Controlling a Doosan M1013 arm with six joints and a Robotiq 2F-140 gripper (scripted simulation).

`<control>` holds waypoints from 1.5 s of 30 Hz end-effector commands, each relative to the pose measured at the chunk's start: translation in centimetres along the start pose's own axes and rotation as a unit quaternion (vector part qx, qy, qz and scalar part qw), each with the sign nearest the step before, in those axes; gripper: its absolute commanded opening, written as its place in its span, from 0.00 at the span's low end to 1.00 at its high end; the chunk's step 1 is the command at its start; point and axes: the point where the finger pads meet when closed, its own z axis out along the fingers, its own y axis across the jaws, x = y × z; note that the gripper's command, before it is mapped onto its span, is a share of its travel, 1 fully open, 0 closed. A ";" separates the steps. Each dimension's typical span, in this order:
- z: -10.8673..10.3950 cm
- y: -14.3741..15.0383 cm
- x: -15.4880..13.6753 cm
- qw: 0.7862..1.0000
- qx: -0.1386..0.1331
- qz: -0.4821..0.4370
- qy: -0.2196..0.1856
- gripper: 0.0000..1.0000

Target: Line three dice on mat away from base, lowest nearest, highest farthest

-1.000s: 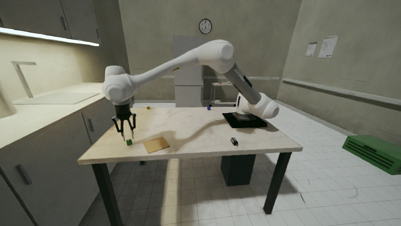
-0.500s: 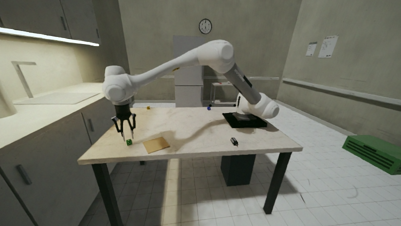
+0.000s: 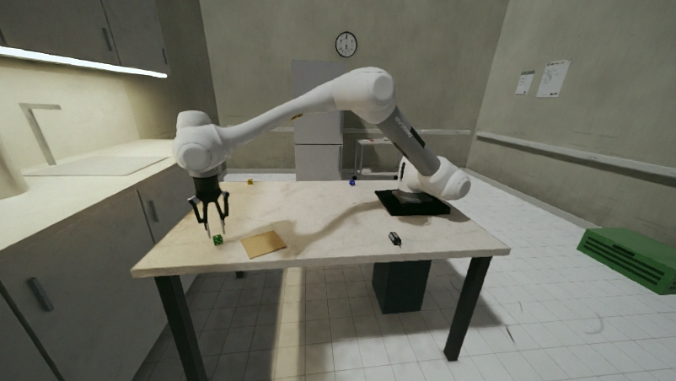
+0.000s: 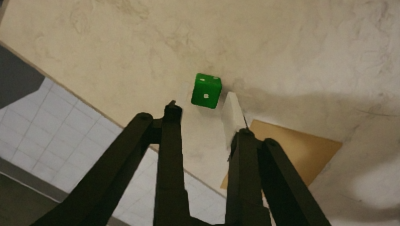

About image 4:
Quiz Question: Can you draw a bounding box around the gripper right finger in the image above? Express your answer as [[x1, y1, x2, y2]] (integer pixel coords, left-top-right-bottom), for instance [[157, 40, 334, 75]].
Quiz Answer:
[[221, 92, 331, 226]]

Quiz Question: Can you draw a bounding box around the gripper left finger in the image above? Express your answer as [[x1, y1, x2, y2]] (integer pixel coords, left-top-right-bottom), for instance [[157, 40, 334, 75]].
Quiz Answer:
[[29, 81, 191, 226]]

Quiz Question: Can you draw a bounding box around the green die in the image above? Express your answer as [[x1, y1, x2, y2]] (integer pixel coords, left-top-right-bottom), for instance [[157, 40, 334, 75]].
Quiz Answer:
[[191, 73, 222, 109]]

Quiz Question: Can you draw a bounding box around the tan flat mat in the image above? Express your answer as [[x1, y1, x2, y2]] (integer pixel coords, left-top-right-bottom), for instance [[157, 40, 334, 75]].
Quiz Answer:
[[249, 119, 343, 188]]

